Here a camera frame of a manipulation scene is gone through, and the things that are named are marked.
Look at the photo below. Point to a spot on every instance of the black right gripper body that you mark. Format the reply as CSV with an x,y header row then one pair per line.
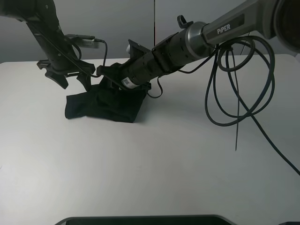
x,y
134,73

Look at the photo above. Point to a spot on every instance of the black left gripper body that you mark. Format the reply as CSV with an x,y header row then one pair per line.
x,y
63,56

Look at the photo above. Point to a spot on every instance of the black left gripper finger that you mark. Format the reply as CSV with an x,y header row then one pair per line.
x,y
85,80
59,79

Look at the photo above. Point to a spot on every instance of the black printed t-shirt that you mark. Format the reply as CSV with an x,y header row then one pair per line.
x,y
107,100

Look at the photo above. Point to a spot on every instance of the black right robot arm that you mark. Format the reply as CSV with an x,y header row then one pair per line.
x,y
271,18

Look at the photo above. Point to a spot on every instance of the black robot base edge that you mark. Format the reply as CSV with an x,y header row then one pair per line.
x,y
148,220

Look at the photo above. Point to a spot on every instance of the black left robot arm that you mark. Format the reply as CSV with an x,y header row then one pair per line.
x,y
40,17

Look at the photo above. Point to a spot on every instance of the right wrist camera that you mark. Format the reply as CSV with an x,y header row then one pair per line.
x,y
136,50

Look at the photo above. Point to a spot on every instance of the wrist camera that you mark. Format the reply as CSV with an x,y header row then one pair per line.
x,y
136,50
84,41

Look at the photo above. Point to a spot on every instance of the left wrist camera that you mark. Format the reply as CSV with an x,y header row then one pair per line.
x,y
84,41

